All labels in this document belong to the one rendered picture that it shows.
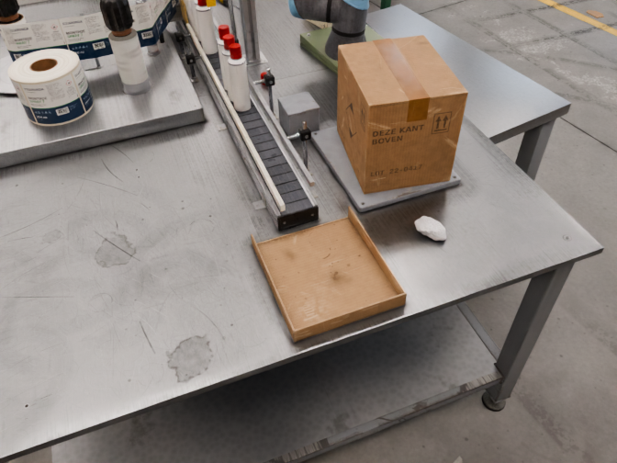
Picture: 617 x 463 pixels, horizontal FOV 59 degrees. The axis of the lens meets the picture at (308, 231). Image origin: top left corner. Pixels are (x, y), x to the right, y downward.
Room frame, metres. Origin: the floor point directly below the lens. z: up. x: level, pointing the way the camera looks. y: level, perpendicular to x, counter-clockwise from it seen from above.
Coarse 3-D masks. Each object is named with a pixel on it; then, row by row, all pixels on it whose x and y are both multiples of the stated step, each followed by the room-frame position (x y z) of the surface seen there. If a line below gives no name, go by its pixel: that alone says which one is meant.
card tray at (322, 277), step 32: (320, 224) 0.98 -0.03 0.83; (352, 224) 0.97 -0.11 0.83; (288, 256) 0.87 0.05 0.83; (320, 256) 0.87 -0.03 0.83; (352, 256) 0.87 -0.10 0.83; (288, 288) 0.78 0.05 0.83; (320, 288) 0.77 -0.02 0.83; (352, 288) 0.77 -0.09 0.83; (384, 288) 0.77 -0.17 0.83; (288, 320) 0.66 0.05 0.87; (320, 320) 0.69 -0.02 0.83; (352, 320) 0.68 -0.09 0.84
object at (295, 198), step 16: (256, 112) 1.43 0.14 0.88; (256, 128) 1.34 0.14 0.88; (256, 144) 1.26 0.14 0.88; (272, 144) 1.26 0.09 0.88; (272, 160) 1.19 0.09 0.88; (272, 176) 1.12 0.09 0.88; (288, 176) 1.12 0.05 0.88; (288, 192) 1.05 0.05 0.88; (304, 192) 1.05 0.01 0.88; (288, 208) 0.99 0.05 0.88; (304, 208) 0.99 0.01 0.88
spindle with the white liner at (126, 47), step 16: (112, 0) 1.56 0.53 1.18; (112, 16) 1.56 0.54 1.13; (128, 16) 1.57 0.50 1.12; (112, 32) 1.58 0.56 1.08; (128, 32) 1.58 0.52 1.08; (112, 48) 1.57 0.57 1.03; (128, 48) 1.56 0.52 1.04; (128, 64) 1.55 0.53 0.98; (144, 64) 1.59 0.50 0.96; (128, 80) 1.55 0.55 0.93; (144, 80) 1.57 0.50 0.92
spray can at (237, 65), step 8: (232, 48) 1.44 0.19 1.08; (240, 48) 1.44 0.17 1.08; (232, 56) 1.44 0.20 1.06; (240, 56) 1.44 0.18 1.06; (232, 64) 1.43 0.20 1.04; (240, 64) 1.43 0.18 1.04; (232, 72) 1.43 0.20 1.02; (240, 72) 1.43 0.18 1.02; (232, 80) 1.43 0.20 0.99; (240, 80) 1.43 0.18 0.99; (232, 88) 1.43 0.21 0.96; (240, 88) 1.42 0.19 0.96; (248, 88) 1.44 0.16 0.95; (240, 96) 1.42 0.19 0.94; (248, 96) 1.44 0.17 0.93; (240, 104) 1.43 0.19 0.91; (248, 104) 1.43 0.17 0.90; (240, 112) 1.43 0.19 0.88
